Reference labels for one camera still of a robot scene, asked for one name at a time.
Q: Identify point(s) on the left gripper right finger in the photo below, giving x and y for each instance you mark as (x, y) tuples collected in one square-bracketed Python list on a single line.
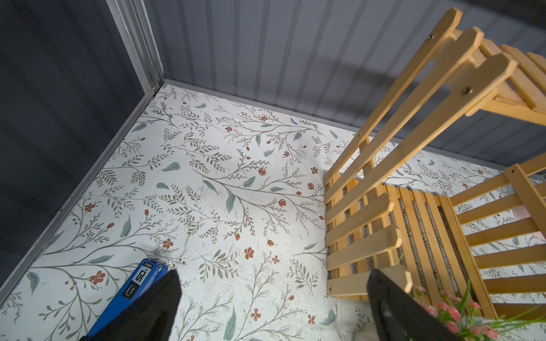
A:
[(398, 317)]

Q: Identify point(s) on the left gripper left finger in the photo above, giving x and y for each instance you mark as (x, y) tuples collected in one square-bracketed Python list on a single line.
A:
[(150, 317)]

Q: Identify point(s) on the pink flower pot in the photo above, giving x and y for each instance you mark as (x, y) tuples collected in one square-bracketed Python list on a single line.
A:
[(460, 311)]

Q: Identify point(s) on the wooden two-tier plant rack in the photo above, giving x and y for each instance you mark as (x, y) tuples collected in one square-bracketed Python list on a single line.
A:
[(447, 225)]

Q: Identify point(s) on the blue stapler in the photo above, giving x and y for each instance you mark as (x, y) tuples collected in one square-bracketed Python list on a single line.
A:
[(144, 276)]

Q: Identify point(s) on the floral table mat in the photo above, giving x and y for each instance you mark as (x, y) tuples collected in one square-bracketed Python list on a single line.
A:
[(228, 194)]

